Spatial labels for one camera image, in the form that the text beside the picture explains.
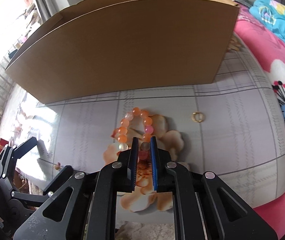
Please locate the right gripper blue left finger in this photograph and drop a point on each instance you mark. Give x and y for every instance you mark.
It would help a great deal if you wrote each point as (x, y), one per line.
(84, 207)

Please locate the brown cardboard box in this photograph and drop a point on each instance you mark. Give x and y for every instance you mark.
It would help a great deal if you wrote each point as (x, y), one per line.
(103, 46)

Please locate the white fluffy robe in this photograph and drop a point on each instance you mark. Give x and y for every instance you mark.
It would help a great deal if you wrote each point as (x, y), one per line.
(142, 231)

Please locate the turquoise floral quilt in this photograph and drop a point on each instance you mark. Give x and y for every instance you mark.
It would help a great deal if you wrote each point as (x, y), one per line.
(271, 14)

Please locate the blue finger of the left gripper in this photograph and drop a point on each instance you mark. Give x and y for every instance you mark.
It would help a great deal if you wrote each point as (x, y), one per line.
(47, 187)
(9, 155)

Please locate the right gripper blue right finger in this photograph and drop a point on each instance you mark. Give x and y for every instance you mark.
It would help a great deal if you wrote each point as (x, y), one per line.
(205, 207)

